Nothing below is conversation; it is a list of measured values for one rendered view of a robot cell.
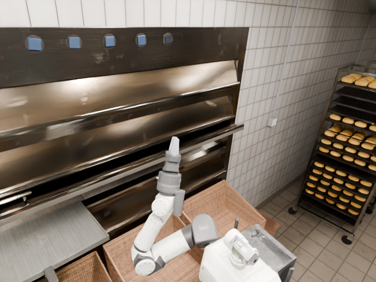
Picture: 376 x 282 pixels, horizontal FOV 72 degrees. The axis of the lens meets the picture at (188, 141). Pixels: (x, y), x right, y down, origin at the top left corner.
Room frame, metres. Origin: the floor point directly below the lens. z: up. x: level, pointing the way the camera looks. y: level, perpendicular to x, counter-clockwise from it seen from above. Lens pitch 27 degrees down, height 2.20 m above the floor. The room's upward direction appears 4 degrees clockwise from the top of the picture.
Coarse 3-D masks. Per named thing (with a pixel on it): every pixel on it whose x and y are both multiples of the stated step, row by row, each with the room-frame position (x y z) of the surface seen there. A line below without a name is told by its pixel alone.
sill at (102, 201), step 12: (192, 156) 1.73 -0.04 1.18; (204, 156) 1.76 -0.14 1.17; (180, 168) 1.59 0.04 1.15; (132, 180) 1.37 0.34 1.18; (144, 180) 1.38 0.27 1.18; (156, 180) 1.44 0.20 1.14; (108, 192) 1.23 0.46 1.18; (120, 192) 1.25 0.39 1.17; (84, 204) 1.12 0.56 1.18; (96, 204) 1.15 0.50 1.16
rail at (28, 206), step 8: (232, 128) 1.74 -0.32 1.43; (208, 136) 1.58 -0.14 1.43; (216, 136) 1.61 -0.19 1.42; (192, 144) 1.46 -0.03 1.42; (144, 160) 1.22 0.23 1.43; (152, 160) 1.24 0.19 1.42; (128, 168) 1.14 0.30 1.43; (104, 176) 1.05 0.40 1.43; (112, 176) 1.08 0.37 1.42; (80, 184) 0.98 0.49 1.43; (88, 184) 0.99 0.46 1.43; (64, 192) 0.91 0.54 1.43; (40, 200) 0.85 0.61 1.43; (48, 200) 0.87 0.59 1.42; (16, 208) 0.79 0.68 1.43; (24, 208) 0.80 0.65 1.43; (0, 216) 0.75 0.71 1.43; (8, 216) 0.76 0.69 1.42
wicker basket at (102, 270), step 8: (88, 256) 1.05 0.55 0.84; (96, 256) 1.06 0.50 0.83; (72, 264) 0.98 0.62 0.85; (88, 264) 1.03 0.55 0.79; (96, 264) 1.05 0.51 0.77; (56, 272) 0.92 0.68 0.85; (72, 272) 0.97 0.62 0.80; (88, 272) 1.01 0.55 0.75; (96, 272) 1.03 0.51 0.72; (104, 272) 0.99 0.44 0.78; (40, 280) 0.87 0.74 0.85; (64, 280) 0.93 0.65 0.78; (72, 280) 0.95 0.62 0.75; (80, 280) 0.97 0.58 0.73; (88, 280) 0.99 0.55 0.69; (96, 280) 1.02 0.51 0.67; (104, 280) 1.01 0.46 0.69
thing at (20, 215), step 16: (208, 128) 1.81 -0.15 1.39; (224, 128) 1.80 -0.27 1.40; (240, 128) 1.80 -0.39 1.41; (160, 144) 1.50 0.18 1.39; (112, 160) 1.28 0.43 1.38; (128, 160) 1.27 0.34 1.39; (160, 160) 1.28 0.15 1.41; (80, 176) 1.09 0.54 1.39; (96, 176) 1.09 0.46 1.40; (32, 192) 0.94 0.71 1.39; (48, 192) 0.94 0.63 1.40; (80, 192) 0.96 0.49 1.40; (0, 208) 0.82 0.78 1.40; (32, 208) 0.82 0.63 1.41; (0, 224) 0.74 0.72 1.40
